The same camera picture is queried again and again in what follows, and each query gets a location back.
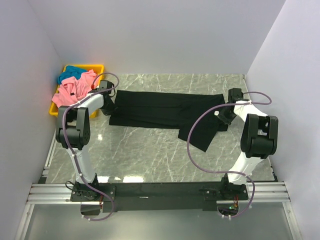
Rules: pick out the aluminium extrusion rail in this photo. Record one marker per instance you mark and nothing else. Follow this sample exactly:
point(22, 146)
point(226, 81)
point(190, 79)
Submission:
point(57, 194)

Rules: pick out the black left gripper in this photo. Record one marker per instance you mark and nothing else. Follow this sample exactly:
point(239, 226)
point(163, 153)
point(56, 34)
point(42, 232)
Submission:
point(108, 111)

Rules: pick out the black t shirt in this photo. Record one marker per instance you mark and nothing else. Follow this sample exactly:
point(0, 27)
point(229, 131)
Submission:
point(178, 111)

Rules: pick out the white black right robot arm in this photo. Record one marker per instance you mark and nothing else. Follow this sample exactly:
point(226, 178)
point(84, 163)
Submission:
point(258, 140)

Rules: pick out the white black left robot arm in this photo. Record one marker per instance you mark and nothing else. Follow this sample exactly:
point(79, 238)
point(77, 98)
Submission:
point(73, 132)

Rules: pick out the pink t shirt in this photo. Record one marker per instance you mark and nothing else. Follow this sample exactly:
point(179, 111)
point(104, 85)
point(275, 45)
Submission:
point(72, 90)

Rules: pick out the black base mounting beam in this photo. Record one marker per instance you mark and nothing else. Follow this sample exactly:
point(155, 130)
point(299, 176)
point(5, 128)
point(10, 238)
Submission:
point(160, 196)

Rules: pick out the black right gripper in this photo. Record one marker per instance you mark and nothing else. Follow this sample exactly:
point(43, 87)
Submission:
point(222, 116)

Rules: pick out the teal blue t shirt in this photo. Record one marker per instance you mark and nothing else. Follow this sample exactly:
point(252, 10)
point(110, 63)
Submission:
point(70, 71)

